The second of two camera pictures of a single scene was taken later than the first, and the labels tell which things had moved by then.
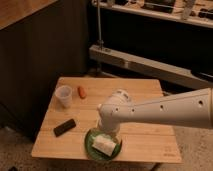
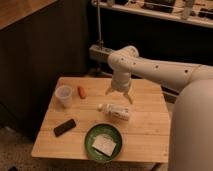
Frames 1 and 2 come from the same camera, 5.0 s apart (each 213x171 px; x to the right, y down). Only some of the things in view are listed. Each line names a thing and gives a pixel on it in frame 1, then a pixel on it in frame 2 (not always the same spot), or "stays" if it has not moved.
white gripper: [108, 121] to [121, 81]
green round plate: [96, 154] stays
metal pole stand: [100, 42] stays
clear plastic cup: [63, 95] stays
